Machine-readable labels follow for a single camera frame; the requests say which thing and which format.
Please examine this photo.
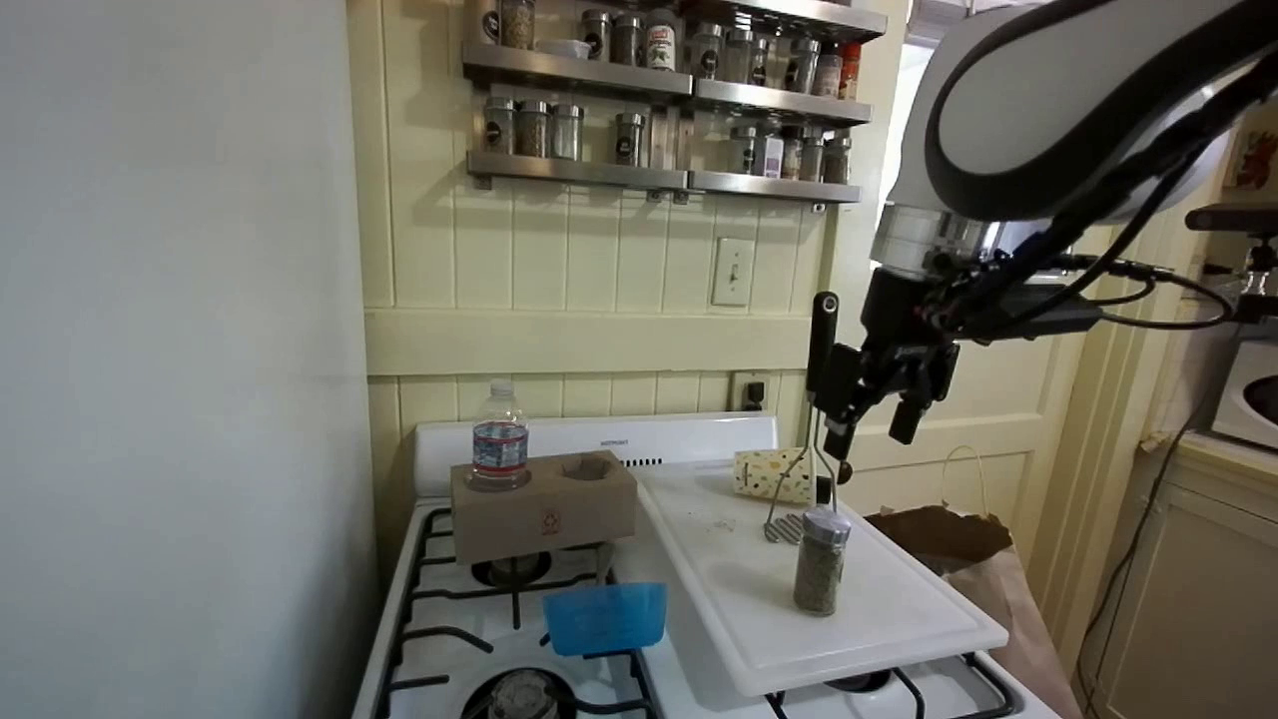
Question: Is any cream kitchen cabinet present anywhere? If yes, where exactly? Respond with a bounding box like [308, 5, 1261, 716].
[1083, 431, 1278, 719]

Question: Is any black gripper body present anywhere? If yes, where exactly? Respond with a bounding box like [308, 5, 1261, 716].
[851, 268, 967, 398]

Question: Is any white gas stove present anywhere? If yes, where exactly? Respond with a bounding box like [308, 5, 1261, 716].
[353, 408, 1071, 719]

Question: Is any black camera on stand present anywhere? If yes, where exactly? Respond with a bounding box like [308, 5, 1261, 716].
[1183, 195, 1278, 332]

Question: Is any patterned paper cup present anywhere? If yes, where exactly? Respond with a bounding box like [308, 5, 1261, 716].
[732, 447, 821, 512]

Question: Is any glass spice jar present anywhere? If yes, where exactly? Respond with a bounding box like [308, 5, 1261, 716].
[753, 22, 793, 91]
[785, 29, 822, 95]
[814, 37, 847, 98]
[721, 12, 758, 86]
[479, 0, 538, 50]
[608, 6, 648, 66]
[511, 95, 553, 161]
[758, 117, 795, 179]
[821, 126, 857, 187]
[581, 5, 616, 65]
[688, 14, 726, 78]
[479, 91, 521, 155]
[642, 5, 682, 77]
[549, 98, 586, 165]
[726, 113, 766, 175]
[612, 107, 657, 170]
[793, 125, 827, 182]

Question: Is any white refrigerator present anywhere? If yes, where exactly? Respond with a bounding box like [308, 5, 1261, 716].
[0, 0, 385, 719]

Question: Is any white plastic cutting board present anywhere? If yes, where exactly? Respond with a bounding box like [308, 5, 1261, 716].
[636, 463, 1015, 703]

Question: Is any cardboard cup holder box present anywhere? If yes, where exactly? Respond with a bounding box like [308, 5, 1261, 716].
[447, 447, 642, 569]

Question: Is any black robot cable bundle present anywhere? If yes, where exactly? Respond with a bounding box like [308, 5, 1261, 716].
[930, 50, 1278, 335]

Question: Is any clear plastic water bottle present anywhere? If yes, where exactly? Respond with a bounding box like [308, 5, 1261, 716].
[468, 380, 536, 494]

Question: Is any cream panel door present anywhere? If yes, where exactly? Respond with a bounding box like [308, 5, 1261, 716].
[833, 37, 1135, 561]

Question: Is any blue cloth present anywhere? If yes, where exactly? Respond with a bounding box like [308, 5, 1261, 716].
[538, 579, 670, 661]

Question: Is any brown paper bag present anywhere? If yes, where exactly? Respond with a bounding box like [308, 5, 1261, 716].
[862, 498, 1083, 719]

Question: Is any metal whisk black handle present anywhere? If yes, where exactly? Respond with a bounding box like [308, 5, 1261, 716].
[758, 286, 847, 548]

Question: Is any white microwave oven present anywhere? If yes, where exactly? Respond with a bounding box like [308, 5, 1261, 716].
[1208, 332, 1278, 454]

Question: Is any cream light switch plate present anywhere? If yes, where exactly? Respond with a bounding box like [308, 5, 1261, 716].
[713, 237, 758, 311]

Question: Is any metal spice rack shelf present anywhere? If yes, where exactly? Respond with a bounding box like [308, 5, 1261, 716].
[461, 37, 877, 126]
[732, 0, 891, 38]
[465, 143, 867, 207]

